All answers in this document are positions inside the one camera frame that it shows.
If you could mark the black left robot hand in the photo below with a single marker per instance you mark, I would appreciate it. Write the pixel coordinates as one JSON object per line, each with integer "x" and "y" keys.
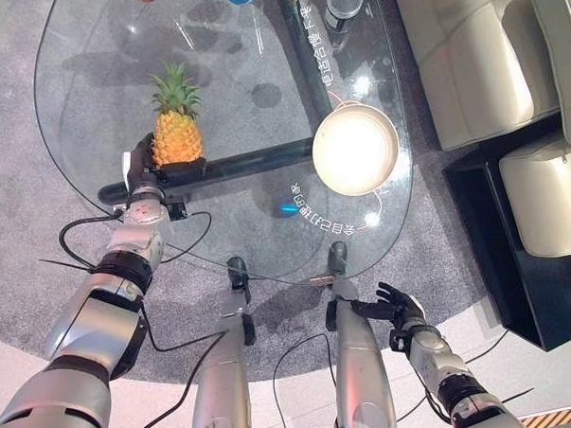
{"x": 138, "y": 162}

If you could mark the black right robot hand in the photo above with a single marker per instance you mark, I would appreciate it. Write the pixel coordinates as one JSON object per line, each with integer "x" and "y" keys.
{"x": 400, "y": 304}

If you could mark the yellow pineapple with green crown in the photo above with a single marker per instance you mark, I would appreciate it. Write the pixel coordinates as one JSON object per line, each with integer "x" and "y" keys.
{"x": 177, "y": 121}

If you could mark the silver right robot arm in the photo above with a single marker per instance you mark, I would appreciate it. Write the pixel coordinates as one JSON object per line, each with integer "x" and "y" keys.
{"x": 453, "y": 382}

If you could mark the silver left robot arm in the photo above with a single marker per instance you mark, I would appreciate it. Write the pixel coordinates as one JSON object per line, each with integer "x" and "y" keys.
{"x": 96, "y": 305}

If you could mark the white round plate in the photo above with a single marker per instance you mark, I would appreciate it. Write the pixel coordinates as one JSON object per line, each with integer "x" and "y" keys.
{"x": 355, "y": 150}

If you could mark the silver right robot leg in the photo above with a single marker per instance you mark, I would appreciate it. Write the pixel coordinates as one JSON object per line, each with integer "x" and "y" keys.
{"x": 355, "y": 359}

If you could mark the silver robot leg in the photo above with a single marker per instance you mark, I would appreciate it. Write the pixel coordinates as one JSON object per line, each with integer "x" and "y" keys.
{"x": 355, "y": 359}
{"x": 229, "y": 368}

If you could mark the clear glass coffee table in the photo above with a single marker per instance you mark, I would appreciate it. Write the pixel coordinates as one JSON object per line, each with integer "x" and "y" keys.
{"x": 223, "y": 126}

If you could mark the black side table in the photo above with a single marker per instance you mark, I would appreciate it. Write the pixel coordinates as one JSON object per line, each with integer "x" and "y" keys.
{"x": 516, "y": 248}

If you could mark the black table base beam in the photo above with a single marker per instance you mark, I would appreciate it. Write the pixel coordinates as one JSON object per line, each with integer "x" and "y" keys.
{"x": 270, "y": 123}

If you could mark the grey carpet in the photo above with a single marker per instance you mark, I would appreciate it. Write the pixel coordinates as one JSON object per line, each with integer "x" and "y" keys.
{"x": 23, "y": 240}

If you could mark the cream leather ottoman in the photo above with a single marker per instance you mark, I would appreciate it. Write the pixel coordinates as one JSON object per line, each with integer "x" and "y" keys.
{"x": 547, "y": 199}

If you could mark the silver left robot leg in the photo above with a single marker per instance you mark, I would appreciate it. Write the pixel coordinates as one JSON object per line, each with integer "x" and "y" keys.
{"x": 229, "y": 368}

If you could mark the clear glass cup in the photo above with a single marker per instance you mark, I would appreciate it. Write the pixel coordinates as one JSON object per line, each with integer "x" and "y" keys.
{"x": 342, "y": 9}

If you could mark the cream leather sofa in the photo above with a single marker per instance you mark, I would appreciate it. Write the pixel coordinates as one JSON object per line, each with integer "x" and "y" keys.
{"x": 491, "y": 57}

